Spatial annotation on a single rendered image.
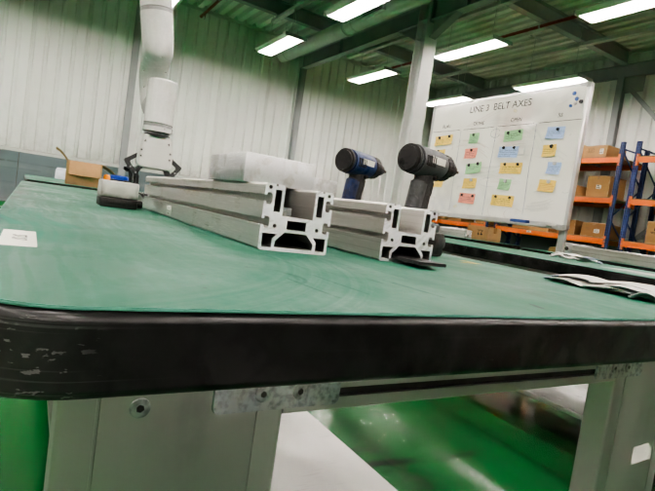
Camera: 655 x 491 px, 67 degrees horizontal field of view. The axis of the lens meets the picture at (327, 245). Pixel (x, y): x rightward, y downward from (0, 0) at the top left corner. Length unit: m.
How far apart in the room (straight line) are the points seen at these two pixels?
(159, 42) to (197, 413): 1.33
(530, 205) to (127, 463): 3.67
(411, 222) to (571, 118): 3.14
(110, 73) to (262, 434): 12.35
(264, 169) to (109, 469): 0.45
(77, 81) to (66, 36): 0.91
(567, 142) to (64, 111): 10.53
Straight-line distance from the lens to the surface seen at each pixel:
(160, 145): 1.58
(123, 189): 1.23
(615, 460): 0.83
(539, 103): 4.06
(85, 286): 0.30
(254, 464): 0.42
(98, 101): 12.50
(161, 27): 1.61
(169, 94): 1.58
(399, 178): 9.57
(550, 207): 3.81
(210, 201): 0.84
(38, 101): 12.42
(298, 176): 0.73
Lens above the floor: 0.84
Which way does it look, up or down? 4 degrees down
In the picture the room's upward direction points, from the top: 8 degrees clockwise
